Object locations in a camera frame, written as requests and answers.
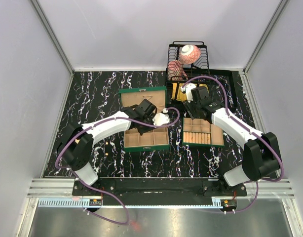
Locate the large green jewelry box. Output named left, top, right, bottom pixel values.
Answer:
left=119, top=86, right=169, bottom=153

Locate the yellow bamboo mat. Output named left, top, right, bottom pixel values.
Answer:
left=171, top=82, right=208, bottom=102

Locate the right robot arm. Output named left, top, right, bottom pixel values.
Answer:
left=181, top=83, right=282, bottom=196

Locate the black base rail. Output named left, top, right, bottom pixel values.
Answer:
left=72, top=176, right=247, bottom=200

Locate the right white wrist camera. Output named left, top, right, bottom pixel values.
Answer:
left=180, top=83, right=196, bottom=103

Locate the small green jewelry tray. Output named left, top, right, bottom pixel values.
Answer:
left=182, top=118, right=224, bottom=147

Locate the pink patterned cup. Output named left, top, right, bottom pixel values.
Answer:
left=167, top=60, right=187, bottom=81

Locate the red patterned bowl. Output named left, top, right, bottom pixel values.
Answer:
left=179, top=44, right=201, bottom=65

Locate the black wire dish rack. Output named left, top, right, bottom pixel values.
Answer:
left=166, top=41, right=238, bottom=112

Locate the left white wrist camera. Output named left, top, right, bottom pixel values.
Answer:
left=152, top=108, right=170, bottom=127

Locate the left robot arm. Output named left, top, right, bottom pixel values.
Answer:
left=57, top=99, right=157, bottom=196

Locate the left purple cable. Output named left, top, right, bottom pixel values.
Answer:
left=54, top=106, right=181, bottom=225

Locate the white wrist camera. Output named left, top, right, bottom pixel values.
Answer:
left=180, top=83, right=196, bottom=103
left=152, top=108, right=170, bottom=127

